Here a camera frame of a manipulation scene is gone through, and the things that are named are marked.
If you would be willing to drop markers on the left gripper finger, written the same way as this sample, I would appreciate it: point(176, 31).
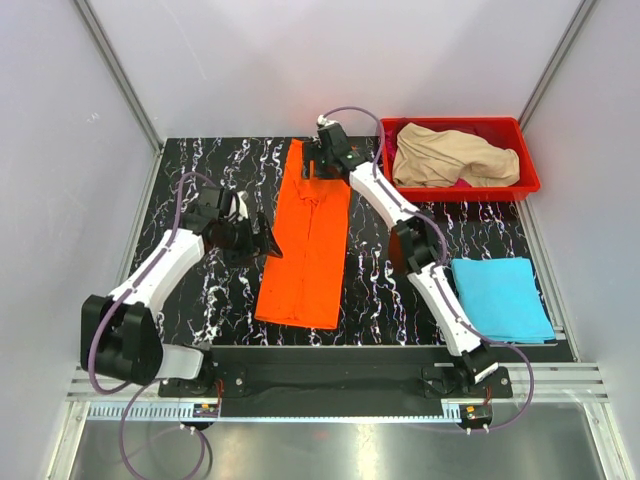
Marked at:
point(243, 256)
point(265, 238)

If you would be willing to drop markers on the red plastic bin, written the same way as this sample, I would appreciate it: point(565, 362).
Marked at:
point(503, 132)

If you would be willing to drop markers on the beige t shirt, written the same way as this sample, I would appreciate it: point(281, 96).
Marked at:
point(503, 173)

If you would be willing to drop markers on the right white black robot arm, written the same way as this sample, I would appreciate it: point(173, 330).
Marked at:
point(417, 248)

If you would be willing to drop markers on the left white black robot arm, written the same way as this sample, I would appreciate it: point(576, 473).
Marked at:
point(119, 338)

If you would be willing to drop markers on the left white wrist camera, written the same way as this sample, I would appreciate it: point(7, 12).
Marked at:
point(239, 206)

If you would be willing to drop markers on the folded light blue t shirt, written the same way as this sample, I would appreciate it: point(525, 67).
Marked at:
point(500, 298)

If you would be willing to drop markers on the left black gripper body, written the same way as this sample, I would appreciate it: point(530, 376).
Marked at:
point(237, 235)

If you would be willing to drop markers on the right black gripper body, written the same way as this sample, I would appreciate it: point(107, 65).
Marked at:
point(321, 169)

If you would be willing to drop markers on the orange t shirt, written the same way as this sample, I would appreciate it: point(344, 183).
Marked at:
point(303, 287)

